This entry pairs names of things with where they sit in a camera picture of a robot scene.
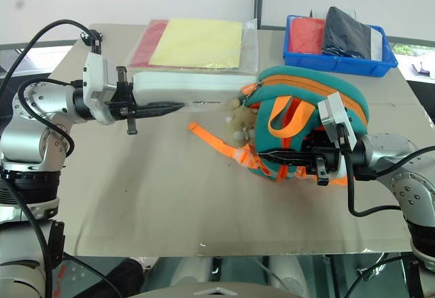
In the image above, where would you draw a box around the grey rounded robot body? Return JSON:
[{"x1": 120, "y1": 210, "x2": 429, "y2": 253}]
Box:
[{"x1": 134, "y1": 279, "x2": 307, "y2": 298}]

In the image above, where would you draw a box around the thin black floor cable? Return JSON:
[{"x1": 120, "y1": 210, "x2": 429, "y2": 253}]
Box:
[{"x1": 345, "y1": 253, "x2": 414, "y2": 298}]

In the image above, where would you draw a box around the beige plush toy pendant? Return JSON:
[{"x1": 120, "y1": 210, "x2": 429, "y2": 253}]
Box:
[{"x1": 226, "y1": 97, "x2": 259, "y2": 148}]

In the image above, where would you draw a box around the orange and teal backpack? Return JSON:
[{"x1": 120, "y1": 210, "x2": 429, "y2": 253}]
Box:
[{"x1": 187, "y1": 65, "x2": 370, "y2": 186}]

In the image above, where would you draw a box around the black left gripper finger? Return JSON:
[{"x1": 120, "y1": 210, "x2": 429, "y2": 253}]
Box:
[{"x1": 134, "y1": 102, "x2": 186, "y2": 120}]

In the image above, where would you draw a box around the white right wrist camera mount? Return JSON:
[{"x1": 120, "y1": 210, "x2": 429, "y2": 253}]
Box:
[{"x1": 317, "y1": 93, "x2": 358, "y2": 149}]

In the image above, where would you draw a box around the dark purple background object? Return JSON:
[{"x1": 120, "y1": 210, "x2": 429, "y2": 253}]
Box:
[{"x1": 411, "y1": 60, "x2": 435, "y2": 79}]

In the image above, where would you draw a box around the red sheet pack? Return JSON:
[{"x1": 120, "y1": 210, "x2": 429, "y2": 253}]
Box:
[{"x1": 127, "y1": 19, "x2": 170, "y2": 69}]

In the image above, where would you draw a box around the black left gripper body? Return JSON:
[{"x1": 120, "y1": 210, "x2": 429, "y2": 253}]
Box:
[{"x1": 105, "y1": 66, "x2": 139, "y2": 136}]

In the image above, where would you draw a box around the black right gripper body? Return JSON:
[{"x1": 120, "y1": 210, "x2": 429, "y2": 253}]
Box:
[{"x1": 301, "y1": 129, "x2": 348, "y2": 186}]

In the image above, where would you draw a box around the black cloth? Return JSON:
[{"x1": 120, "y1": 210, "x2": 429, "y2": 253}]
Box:
[{"x1": 321, "y1": 6, "x2": 373, "y2": 61}]

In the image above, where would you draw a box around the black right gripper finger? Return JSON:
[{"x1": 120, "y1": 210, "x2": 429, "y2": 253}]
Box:
[{"x1": 258, "y1": 151, "x2": 317, "y2": 167}]

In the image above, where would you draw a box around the clear plastic bag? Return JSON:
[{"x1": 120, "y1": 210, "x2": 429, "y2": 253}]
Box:
[{"x1": 124, "y1": 17, "x2": 259, "y2": 76}]

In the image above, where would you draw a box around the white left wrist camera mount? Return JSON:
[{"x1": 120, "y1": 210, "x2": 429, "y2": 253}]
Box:
[{"x1": 82, "y1": 52, "x2": 120, "y2": 126}]

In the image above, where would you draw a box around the white box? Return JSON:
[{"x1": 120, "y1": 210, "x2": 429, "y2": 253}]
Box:
[{"x1": 130, "y1": 71, "x2": 256, "y2": 112}]

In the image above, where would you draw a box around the white grey packet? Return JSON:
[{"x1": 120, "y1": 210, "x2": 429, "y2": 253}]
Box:
[{"x1": 369, "y1": 25, "x2": 385, "y2": 61}]

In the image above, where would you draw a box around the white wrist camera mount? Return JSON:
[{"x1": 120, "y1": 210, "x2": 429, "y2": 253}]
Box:
[
  {"x1": 317, "y1": 93, "x2": 358, "y2": 149},
  {"x1": 82, "y1": 52, "x2": 120, "y2": 126}
]

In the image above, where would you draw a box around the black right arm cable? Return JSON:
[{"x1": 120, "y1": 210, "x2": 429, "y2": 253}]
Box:
[{"x1": 338, "y1": 124, "x2": 435, "y2": 218}]

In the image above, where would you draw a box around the red cloth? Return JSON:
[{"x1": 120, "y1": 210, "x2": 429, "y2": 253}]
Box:
[{"x1": 288, "y1": 18, "x2": 326, "y2": 55}]

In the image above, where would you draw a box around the yellow sheet pack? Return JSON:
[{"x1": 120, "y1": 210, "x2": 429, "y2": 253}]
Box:
[{"x1": 148, "y1": 18, "x2": 244, "y2": 71}]

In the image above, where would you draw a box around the blue plastic bin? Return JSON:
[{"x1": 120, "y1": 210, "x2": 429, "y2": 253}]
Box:
[{"x1": 283, "y1": 14, "x2": 399, "y2": 78}]

